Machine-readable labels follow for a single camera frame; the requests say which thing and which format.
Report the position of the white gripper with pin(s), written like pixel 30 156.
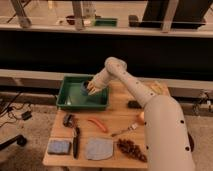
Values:
pixel 98 82

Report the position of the blue grey cup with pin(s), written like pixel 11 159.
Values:
pixel 84 89

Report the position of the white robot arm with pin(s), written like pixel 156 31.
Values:
pixel 166 135

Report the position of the green plastic tray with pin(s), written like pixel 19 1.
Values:
pixel 72 97

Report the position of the black rectangular block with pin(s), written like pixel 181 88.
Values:
pixel 133 104

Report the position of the metal fork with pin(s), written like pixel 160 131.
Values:
pixel 130 128

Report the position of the orange round fruit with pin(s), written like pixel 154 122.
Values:
pixel 140 118

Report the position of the grey round cloth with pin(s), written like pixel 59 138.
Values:
pixel 99 149

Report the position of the yellow object on table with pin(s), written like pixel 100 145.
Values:
pixel 157 88

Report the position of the green box on shelf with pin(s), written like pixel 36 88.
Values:
pixel 106 22

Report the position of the brown pine cone cluster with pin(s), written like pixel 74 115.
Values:
pixel 131 150

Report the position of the blue sponge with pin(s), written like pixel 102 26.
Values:
pixel 59 147

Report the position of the black power adapter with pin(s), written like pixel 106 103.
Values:
pixel 26 115

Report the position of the black chair caster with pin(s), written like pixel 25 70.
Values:
pixel 21 140

